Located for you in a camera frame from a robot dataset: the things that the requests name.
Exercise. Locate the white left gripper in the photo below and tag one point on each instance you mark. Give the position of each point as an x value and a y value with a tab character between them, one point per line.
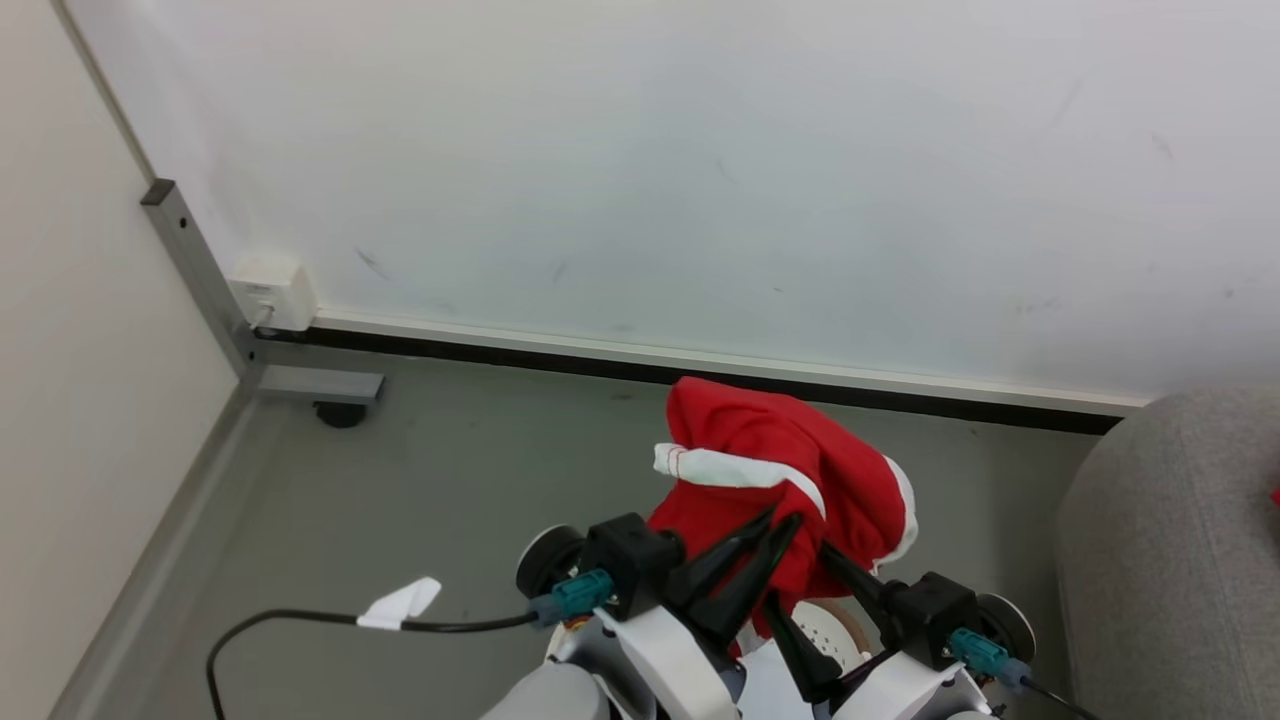
670	665

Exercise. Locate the white laundry basket brown rim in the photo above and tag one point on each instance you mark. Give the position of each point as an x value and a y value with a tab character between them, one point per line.
828	628

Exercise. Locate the black caster wheel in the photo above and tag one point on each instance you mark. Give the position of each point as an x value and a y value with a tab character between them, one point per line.
340	413

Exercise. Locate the white and black baseboard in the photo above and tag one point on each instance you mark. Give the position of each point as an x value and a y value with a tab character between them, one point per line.
700	368

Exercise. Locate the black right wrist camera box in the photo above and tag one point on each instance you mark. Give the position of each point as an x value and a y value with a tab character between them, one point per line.
930	610

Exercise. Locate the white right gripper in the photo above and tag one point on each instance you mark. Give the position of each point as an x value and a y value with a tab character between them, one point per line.
890	692

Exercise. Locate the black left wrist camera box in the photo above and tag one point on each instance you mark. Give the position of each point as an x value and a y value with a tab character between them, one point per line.
630	555

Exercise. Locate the white wall socket box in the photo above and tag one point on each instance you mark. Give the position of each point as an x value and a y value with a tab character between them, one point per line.
275	290

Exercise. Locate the grey aluminium frame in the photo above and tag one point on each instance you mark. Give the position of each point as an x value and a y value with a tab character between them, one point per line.
195	270

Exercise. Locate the red and white garment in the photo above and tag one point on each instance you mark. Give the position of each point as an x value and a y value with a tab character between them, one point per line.
760	430

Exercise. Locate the grey fabric sofa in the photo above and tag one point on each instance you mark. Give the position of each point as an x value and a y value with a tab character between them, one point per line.
1170	560

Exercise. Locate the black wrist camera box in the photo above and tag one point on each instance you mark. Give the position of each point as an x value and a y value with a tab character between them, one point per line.
930	610
630	555

